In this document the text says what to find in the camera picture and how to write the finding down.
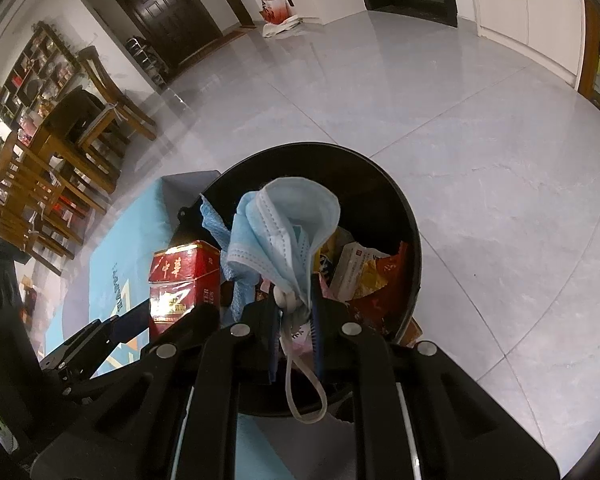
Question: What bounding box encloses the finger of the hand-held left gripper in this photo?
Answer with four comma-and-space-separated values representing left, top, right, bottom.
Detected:
37, 297, 156, 396

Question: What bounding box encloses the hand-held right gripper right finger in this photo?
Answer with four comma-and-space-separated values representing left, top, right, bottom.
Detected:
310, 294, 561, 480

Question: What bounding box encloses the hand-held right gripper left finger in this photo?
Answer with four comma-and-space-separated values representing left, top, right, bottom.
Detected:
30, 296, 283, 480

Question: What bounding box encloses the red snack bag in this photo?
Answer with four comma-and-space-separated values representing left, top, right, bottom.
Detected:
347, 242, 412, 343

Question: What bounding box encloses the yellow barcode snack bag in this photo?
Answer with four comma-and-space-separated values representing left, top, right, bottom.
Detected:
312, 227, 353, 276

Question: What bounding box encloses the red cigarette box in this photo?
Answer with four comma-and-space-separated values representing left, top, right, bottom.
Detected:
147, 240, 222, 338

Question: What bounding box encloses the blue face mask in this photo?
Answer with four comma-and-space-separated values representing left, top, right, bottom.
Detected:
221, 176, 342, 423

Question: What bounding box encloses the black trash bucket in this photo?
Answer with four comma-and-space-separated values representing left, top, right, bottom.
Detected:
172, 142, 423, 418

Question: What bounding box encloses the white printed packet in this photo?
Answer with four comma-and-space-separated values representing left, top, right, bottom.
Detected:
327, 241, 396, 301

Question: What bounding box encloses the wooden stool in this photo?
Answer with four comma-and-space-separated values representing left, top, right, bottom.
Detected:
397, 317, 424, 349

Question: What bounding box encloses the blue grey printed tablecloth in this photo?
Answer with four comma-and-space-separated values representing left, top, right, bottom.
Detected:
40, 170, 361, 480

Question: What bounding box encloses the wooden chair with cushion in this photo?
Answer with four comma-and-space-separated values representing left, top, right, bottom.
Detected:
76, 45, 158, 162

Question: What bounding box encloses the metal shoe rack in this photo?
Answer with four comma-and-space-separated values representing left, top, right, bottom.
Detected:
126, 36, 170, 88

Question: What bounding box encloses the white cloth bag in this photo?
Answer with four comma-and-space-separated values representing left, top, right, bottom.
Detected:
261, 16, 321, 38

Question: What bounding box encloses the dark wooden door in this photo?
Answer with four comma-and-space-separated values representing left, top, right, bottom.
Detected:
109, 0, 224, 68

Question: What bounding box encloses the red gift bag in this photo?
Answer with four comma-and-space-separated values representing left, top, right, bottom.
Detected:
259, 0, 293, 26

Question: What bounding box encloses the white wardrobe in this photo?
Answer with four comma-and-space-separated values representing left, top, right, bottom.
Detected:
467, 0, 588, 86

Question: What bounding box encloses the wooden wall shelf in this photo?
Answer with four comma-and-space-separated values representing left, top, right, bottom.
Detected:
0, 21, 83, 131

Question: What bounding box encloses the wooden post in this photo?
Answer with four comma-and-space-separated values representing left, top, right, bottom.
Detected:
576, 0, 600, 103

